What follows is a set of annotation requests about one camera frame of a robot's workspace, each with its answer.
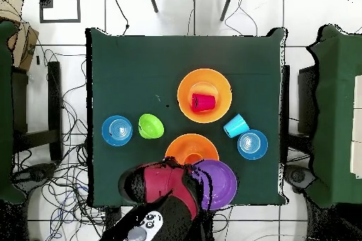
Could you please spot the cardboard box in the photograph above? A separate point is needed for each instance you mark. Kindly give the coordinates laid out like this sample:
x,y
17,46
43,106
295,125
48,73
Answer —
x,y
25,46

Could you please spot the white box stack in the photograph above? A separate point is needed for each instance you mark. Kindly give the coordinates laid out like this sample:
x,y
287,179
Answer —
x,y
357,96

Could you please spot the black floor frame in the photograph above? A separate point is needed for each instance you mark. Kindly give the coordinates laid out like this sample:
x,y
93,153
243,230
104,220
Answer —
x,y
46,0

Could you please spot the purple bowl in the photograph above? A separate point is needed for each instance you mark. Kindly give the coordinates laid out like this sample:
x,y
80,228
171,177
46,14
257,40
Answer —
x,y
222,184

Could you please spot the small green bowl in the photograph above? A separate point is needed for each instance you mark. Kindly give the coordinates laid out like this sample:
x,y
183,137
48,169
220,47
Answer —
x,y
151,126

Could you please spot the dark green covered table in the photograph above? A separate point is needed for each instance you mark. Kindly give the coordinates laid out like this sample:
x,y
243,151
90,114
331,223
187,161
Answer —
x,y
336,111
5,111

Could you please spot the black power strip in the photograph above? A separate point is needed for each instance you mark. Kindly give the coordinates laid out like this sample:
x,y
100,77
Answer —
x,y
111,217

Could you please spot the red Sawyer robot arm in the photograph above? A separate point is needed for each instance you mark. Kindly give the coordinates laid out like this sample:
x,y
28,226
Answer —
x,y
161,184

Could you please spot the blue bowl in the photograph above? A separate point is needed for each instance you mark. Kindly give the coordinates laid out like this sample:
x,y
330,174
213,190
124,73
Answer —
x,y
252,144
117,130

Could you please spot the black metal stand frame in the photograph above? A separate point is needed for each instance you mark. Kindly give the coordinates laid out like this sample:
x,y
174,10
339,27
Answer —
x,y
55,96

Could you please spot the dark green table cloth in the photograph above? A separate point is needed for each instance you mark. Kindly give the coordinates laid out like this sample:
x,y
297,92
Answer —
x,y
141,68

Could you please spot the blue cup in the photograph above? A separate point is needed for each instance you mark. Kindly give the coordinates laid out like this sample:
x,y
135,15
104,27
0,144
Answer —
x,y
236,125

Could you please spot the black pedestal foot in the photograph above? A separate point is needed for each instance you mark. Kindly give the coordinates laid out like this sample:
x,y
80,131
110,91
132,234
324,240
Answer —
x,y
298,176
36,173

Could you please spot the black tripod leg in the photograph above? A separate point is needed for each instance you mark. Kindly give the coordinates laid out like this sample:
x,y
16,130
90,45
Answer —
x,y
227,5
152,0

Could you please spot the red cup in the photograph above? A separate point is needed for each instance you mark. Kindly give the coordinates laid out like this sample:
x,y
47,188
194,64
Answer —
x,y
204,102

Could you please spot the large orange bowl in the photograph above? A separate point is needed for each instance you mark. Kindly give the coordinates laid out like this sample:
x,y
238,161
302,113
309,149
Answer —
x,y
189,145
217,82

